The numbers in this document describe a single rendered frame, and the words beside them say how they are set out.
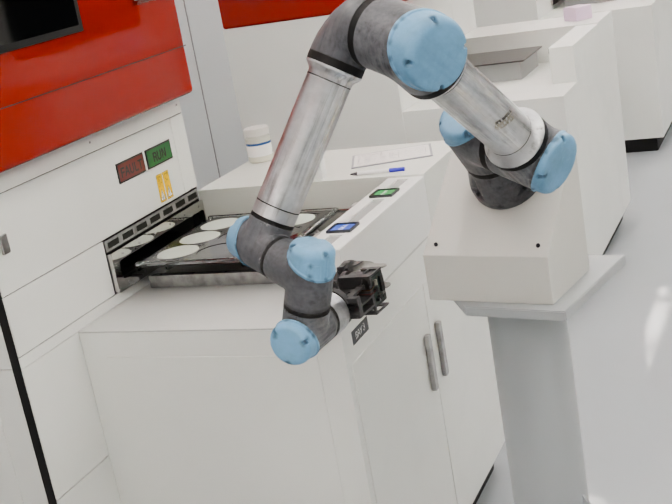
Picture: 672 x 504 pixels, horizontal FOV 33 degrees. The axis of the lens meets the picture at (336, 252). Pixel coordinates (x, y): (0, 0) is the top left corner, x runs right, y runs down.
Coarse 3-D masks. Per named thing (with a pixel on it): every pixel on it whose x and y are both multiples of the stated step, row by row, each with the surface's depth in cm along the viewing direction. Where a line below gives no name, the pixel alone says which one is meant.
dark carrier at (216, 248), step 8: (232, 216) 294; (240, 216) 293; (320, 216) 279; (200, 224) 292; (304, 224) 274; (312, 224) 273; (192, 232) 285; (224, 232) 280; (296, 232) 269; (176, 240) 280; (216, 240) 274; (224, 240) 273; (168, 248) 274; (200, 248) 269; (208, 248) 269; (216, 248) 267; (224, 248) 266; (152, 256) 270; (184, 256) 265; (192, 256) 264; (200, 256) 263; (208, 256) 262; (216, 256) 260; (224, 256) 259; (232, 256) 258
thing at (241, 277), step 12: (156, 276) 272; (168, 276) 271; (180, 276) 269; (192, 276) 268; (204, 276) 267; (216, 276) 266; (228, 276) 264; (240, 276) 263; (252, 276) 262; (264, 276) 261
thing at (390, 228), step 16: (416, 176) 275; (400, 192) 263; (416, 192) 270; (352, 208) 256; (368, 208) 256; (384, 208) 252; (400, 208) 259; (416, 208) 269; (368, 224) 242; (384, 224) 250; (400, 224) 259; (416, 224) 269; (336, 240) 234; (352, 240) 234; (368, 240) 241; (384, 240) 250; (400, 240) 259; (416, 240) 268; (336, 256) 228; (352, 256) 233; (368, 256) 241; (384, 256) 249; (400, 256) 258; (384, 272) 249
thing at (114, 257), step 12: (192, 204) 296; (180, 216) 290; (204, 216) 301; (156, 228) 279; (168, 228) 284; (132, 240) 270; (144, 240) 274; (120, 252) 265; (132, 252) 270; (108, 264) 263; (120, 276) 265; (132, 276) 269; (144, 276) 274; (120, 288) 265
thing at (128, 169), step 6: (138, 156) 275; (126, 162) 271; (132, 162) 273; (138, 162) 275; (120, 168) 268; (126, 168) 270; (132, 168) 273; (138, 168) 275; (144, 168) 277; (120, 174) 268; (126, 174) 270; (132, 174) 273
